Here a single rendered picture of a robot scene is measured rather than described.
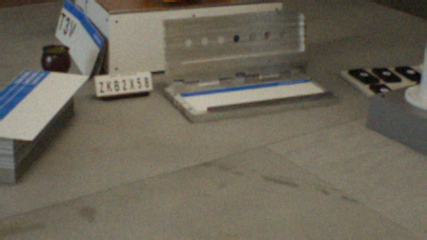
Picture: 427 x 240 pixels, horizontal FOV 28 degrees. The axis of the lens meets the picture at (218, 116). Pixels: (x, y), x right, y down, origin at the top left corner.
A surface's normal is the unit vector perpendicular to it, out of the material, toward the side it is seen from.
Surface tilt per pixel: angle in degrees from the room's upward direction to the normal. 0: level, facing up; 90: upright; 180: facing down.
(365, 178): 0
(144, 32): 90
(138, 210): 0
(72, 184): 0
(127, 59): 90
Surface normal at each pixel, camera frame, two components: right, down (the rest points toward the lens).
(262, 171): 0.05, -0.92
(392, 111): -0.80, 0.19
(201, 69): 0.42, 0.15
